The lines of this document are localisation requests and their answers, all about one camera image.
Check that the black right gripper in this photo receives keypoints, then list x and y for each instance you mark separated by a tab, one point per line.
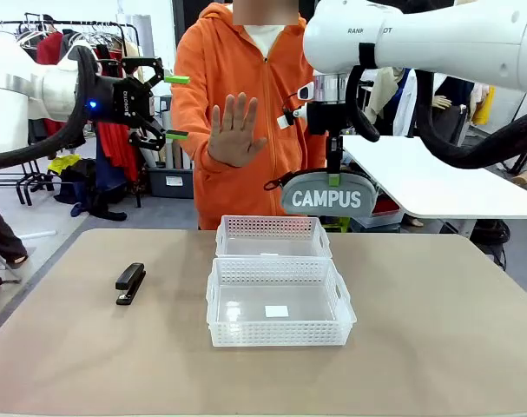
328	117

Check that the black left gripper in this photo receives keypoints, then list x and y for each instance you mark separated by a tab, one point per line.
120	102

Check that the grey CAMPUS zip pouch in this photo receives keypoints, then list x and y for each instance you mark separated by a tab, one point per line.
324	200

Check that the black stapler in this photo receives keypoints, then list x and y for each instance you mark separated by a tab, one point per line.
128	282

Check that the person's right forearm orange sleeve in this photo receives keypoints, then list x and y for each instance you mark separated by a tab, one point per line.
193	147

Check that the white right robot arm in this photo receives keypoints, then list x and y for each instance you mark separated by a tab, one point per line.
441	35

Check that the person's right hand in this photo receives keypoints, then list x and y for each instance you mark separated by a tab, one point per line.
235	139

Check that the cream cardboard tube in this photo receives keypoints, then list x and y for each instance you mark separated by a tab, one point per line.
176	154

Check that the white paper roll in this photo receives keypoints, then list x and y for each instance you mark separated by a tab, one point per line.
149	158

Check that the lime green stool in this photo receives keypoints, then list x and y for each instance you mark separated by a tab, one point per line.
339	225

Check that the red hanging dress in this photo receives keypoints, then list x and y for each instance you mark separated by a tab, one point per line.
115	147

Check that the white storage box red contents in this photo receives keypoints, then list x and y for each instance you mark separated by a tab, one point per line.
386	213

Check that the grey storage bin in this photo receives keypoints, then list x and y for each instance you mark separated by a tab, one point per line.
169	182

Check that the white hanging coat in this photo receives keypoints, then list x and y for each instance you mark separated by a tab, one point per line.
406	117

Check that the mannequin with beige coat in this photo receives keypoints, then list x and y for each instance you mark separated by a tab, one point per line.
389	87

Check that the small white perforated plastic basket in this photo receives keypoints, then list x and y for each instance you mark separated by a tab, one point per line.
267	228

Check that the person in orange hoodie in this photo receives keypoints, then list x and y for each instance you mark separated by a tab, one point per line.
237	195

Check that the white background table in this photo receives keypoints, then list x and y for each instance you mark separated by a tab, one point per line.
441	187

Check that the white label in small basket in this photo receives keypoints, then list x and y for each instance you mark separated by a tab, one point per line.
268	254

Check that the dark clothes pile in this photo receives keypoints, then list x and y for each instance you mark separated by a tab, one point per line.
94	191

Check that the yellow crumpled garment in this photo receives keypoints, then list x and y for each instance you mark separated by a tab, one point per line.
63	163

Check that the dark red hanging jacket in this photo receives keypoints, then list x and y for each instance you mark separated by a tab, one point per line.
50	48

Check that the white label in large basket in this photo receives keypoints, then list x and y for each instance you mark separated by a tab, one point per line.
276	311

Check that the yellow hanging garment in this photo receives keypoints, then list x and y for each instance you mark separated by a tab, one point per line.
486	104

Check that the black metal clothes rack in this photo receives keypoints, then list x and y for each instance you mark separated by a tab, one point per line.
24	191

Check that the black bag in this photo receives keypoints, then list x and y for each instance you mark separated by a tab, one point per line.
491	239

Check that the large white perforated plastic basket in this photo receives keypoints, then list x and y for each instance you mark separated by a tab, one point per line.
280	334

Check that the white tube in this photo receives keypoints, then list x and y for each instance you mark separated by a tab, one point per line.
37	234

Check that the bystander leg and shoe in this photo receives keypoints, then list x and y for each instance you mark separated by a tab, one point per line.
2	234

